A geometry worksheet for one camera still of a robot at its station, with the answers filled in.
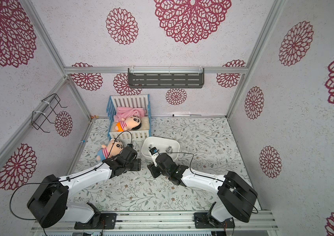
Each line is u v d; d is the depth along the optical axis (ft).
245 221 1.44
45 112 2.54
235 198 1.40
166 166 2.08
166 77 3.09
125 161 2.18
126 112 3.59
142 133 3.28
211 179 1.59
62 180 1.50
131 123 3.30
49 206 1.37
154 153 2.38
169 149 3.28
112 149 3.05
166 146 3.37
